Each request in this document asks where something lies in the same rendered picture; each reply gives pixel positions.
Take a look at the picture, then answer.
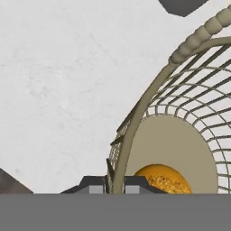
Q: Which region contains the beige wire basket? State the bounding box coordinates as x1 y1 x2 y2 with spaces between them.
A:
106 5 231 195

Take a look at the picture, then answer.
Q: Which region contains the golden brown bread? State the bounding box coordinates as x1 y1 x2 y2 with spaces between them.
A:
134 163 192 195

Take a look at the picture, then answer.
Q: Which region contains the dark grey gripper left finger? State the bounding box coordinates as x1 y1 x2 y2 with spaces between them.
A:
60 176 106 195

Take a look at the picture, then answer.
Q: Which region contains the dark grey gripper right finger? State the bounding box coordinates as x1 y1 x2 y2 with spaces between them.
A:
124 175 166 195

